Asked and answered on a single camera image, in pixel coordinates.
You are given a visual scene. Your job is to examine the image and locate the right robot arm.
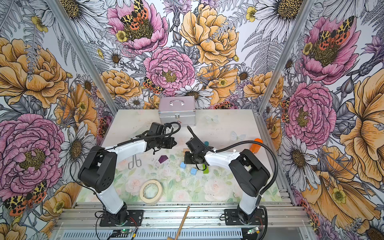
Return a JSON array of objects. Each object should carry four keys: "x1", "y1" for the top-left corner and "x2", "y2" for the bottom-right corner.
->
[{"x1": 184, "y1": 137, "x2": 278, "y2": 225}]

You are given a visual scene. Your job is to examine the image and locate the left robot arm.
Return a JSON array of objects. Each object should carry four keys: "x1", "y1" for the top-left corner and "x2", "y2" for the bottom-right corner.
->
[{"x1": 78, "y1": 122, "x2": 181, "y2": 226}]

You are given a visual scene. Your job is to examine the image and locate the purple wood block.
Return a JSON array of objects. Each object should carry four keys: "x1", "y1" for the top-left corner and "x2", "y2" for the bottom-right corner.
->
[{"x1": 159, "y1": 155, "x2": 169, "y2": 164}]

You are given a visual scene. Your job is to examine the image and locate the long green block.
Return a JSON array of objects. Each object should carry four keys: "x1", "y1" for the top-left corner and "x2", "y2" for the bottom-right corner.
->
[{"x1": 203, "y1": 165, "x2": 209, "y2": 174}]

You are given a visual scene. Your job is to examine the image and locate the silver first aid case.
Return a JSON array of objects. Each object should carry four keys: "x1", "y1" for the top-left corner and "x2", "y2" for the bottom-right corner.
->
[{"x1": 158, "y1": 96, "x2": 196, "y2": 127}]

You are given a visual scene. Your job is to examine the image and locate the orange plastic cup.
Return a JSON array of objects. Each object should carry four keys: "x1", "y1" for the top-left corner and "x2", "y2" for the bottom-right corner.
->
[{"x1": 250, "y1": 138, "x2": 263, "y2": 154}]

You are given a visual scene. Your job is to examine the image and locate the wooden stick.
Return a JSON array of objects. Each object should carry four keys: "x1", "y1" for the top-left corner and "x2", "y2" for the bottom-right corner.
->
[{"x1": 167, "y1": 206, "x2": 191, "y2": 240}]

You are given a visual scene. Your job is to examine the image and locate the masking tape roll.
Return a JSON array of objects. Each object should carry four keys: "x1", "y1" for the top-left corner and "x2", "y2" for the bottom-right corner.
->
[{"x1": 139, "y1": 180, "x2": 163, "y2": 205}]

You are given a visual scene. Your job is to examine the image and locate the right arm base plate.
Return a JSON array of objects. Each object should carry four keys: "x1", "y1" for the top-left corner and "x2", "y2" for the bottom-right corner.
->
[{"x1": 224, "y1": 209, "x2": 268, "y2": 226}]

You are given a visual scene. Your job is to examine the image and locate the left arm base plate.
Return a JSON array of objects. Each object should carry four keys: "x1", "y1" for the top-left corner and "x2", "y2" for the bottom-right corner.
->
[{"x1": 100, "y1": 210, "x2": 144, "y2": 227}]

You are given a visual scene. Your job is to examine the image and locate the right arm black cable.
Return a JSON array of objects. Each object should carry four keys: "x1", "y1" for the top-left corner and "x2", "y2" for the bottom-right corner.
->
[{"x1": 186, "y1": 125, "x2": 279, "y2": 196}]

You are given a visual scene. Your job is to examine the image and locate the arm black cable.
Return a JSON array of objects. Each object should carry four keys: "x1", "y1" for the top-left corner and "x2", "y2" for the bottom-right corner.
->
[
  {"x1": 69, "y1": 121, "x2": 182, "y2": 196},
  {"x1": 186, "y1": 125, "x2": 279, "y2": 196}
]

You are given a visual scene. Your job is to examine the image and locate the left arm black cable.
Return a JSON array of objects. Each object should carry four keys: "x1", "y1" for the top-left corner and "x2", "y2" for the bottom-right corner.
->
[{"x1": 69, "y1": 121, "x2": 182, "y2": 196}]

